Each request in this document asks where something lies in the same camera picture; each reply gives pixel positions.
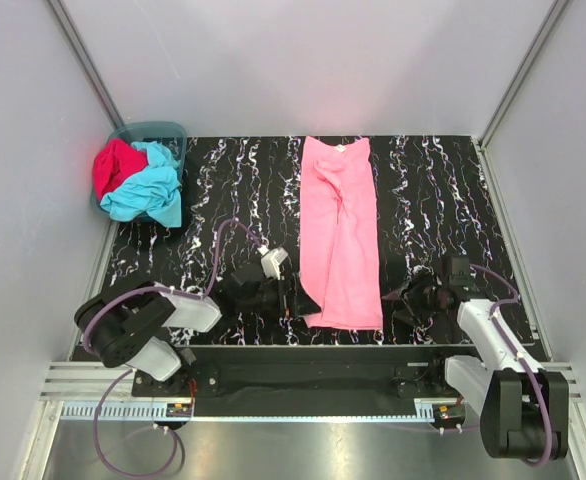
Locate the pink t shirt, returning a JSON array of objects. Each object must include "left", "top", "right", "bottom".
[{"left": 299, "top": 137, "right": 383, "bottom": 331}]

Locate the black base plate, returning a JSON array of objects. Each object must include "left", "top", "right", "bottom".
[{"left": 131, "top": 344, "right": 489, "bottom": 419}]

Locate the left corner aluminium post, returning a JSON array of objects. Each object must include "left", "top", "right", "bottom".
[{"left": 44, "top": 0, "right": 124, "bottom": 129}]

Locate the right corner aluminium post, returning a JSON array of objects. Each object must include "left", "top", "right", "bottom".
[{"left": 477, "top": 0, "right": 572, "bottom": 150}]

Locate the aluminium frame rail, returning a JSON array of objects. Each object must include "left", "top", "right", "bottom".
[{"left": 40, "top": 362, "right": 139, "bottom": 401}]

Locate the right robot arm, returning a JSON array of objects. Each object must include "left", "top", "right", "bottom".
[{"left": 383, "top": 255, "right": 569, "bottom": 467}]

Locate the teal plastic basket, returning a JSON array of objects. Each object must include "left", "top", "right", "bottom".
[{"left": 90, "top": 121, "right": 187, "bottom": 222}]

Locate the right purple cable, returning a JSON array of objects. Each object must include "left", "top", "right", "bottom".
[{"left": 392, "top": 264, "right": 559, "bottom": 466}]

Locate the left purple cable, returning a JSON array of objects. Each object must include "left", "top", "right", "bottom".
[{"left": 82, "top": 218, "right": 272, "bottom": 476}]

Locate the cyan t shirt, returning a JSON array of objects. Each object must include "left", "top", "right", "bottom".
[{"left": 96, "top": 141, "right": 182, "bottom": 228}]

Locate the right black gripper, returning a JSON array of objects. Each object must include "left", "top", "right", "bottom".
[{"left": 383, "top": 268, "right": 447, "bottom": 327}]

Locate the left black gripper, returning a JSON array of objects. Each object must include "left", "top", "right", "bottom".
[{"left": 237, "top": 273, "right": 319, "bottom": 319}]

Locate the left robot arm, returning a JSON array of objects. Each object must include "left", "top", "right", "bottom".
[{"left": 74, "top": 265, "right": 321, "bottom": 396}]

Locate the red t shirt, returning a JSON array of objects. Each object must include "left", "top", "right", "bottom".
[{"left": 92, "top": 138, "right": 148, "bottom": 202}]

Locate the corner aluminium post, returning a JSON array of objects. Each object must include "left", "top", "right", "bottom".
[
  {"left": 44, "top": 0, "right": 124, "bottom": 129},
  {"left": 477, "top": 0, "right": 572, "bottom": 150}
]

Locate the purple cable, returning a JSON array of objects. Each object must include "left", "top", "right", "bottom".
[
  {"left": 82, "top": 218, "right": 272, "bottom": 476},
  {"left": 392, "top": 264, "right": 559, "bottom": 466}
]

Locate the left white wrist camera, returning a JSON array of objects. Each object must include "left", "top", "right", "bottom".
[{"left": 258, "top": 245, "right": 289, "bottom": 279}]

